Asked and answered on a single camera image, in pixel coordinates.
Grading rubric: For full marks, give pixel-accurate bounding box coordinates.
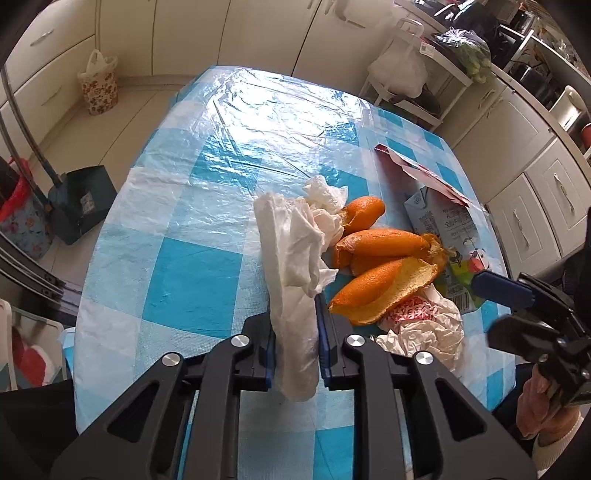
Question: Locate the red lined trash bin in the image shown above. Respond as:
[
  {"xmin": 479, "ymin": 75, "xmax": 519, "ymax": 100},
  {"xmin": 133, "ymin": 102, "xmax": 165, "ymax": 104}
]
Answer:
[{"xmin": 1, "ymin": 158, "xmax": 35, "ymax": 226}]

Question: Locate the small orange peel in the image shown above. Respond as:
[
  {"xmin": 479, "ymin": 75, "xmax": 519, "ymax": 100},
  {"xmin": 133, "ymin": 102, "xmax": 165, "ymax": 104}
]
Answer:
[{"xmin": 339, "ymin": 196, "xmax": 386, "ymax": 236}]

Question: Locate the dark green dustpan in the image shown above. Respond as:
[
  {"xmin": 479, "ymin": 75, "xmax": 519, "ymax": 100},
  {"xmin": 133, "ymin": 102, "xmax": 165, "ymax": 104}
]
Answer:
[{"xmin": 48, "ymin": 165, "xmax": 117, "ymax": 245}]

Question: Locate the blue white checkered tablecloth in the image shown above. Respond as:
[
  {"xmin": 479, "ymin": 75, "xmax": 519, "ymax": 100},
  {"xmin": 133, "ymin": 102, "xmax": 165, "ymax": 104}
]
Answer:
[{"xmin": 73, "ymin": 64, "xmax": 517, "ymax": 480}]

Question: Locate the bag of green vegetables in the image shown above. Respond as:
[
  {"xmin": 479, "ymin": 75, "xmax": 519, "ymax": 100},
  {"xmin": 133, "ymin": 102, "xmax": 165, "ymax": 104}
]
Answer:
[{"xmin": 434, "ymin": 28, "xmax": 492, "ymax": 84}]

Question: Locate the white plastic bag on cart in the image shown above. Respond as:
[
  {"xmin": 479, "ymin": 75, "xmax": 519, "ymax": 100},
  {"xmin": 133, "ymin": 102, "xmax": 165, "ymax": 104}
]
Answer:
[{"xmin": 368, "ymin": 38, "xmax": 428, "ymax": 98}]

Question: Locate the person's right hand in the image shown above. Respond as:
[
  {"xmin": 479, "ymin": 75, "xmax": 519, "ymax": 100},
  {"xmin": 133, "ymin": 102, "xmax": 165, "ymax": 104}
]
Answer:
[{"xmin": 516, "ymin": 365, "xmax": 581, "ymax": 446}]

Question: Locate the large orange peel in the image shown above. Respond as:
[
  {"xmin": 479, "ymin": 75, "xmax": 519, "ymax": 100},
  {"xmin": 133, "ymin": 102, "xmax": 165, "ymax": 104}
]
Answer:
[{"xmin": 329, "ymin": 228, "xmax": 449, "ymax": 326}]

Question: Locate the white plastic bag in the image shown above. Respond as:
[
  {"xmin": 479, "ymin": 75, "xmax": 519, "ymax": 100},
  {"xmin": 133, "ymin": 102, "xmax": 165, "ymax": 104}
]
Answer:
[
  {"xmin": 368, "ymin": 38, "xmax": 428, "ymax": 98},
  {"xmin": 372, "ymin": 285, "xmax": 465, "ymax": 372}
]

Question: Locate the red white paper envelope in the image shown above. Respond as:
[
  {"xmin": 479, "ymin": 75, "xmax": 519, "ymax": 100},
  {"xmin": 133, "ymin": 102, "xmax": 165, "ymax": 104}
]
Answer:
[{"xmin": 375, "ymin": 144, "xmax": 482, "ymax": 211}]

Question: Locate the white rolling shelf cart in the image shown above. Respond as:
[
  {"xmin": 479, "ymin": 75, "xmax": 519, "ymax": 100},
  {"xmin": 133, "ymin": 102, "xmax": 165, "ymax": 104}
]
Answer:
[{"xmin": 359, "ymin": 18, "xmax": 472, "ymax": 130}]

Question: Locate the floral bag on floor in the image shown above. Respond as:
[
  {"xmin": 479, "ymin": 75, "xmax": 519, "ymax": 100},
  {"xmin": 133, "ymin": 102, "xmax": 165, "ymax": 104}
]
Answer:
[{"xmin": 77, "ymin": 49, "xmax": 118, "ymax": 116}]

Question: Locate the white tissue paper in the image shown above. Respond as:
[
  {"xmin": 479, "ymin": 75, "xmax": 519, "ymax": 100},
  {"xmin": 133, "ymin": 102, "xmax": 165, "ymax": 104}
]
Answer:
[{"xmin": 253, "ymin": 175, "xmax": 348, "ymax": 402}]

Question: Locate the green white milk carton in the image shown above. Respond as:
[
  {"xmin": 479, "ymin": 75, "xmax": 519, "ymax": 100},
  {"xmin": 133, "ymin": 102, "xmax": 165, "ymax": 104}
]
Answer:
[{"xmin": 404, "ymin": 186, "xmax": 491, "ymax": 314}]

